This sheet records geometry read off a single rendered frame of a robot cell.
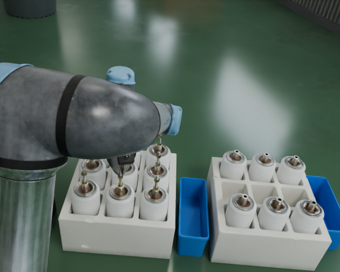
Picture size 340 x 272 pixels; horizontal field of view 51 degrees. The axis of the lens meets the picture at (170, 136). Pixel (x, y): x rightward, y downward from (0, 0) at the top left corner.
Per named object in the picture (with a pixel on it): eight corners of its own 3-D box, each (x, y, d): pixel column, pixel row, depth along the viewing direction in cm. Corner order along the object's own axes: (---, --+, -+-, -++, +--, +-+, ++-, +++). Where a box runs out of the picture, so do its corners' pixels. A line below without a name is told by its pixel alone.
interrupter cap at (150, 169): (158, 162, 135) (158, 160, 134) (171, 173, 130) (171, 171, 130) (142, 169, 130) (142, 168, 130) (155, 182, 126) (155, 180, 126)
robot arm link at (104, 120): (160, 87, 43) (185, 99, 91) (73, 72, 44) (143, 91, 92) (144, 180, 44) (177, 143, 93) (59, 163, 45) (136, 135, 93)
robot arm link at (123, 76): (100, 75, 91) (110, 61, 98) (101, 111, 98) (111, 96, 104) (130, 81, 90) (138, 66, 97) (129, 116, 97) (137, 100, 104)
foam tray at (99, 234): (170, 259, 130) (175, 228, 119) (62, 251, 129) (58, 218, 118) (172, 183, 161) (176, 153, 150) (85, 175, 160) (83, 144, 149)
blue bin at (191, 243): (204, 259, 132) (209, 239, 124) (175, 256, 131) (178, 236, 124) (202, 198, 155) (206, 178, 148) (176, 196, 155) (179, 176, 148)
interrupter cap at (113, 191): (104, 194, 119) (104, 192, 119) (117, 181, 124) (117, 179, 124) (122, 204, 116) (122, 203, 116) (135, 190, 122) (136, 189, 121)
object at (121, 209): (101, 229, 129) (100, 194, 118) (116, 211, 136) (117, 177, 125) (122, 241, 126) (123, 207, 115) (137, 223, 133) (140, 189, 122)
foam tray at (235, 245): (314, 271, 132) (332, 242, 121) (210, 262, 131) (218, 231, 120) (289, 194, 163) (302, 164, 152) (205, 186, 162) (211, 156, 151)
